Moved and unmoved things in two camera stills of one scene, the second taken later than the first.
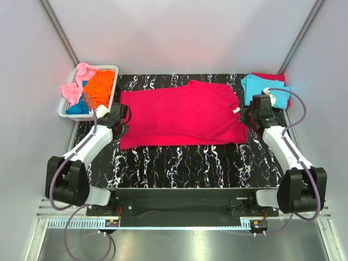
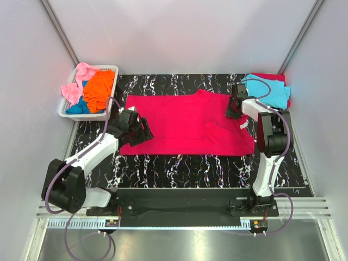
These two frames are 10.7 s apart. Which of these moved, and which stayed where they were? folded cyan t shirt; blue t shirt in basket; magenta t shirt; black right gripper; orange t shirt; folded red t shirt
Moved: black right gripper; magenta t shirt
Stayed: folded cyan t shirt; orange t shirt; folded red t shirt; blue t shirt in basket
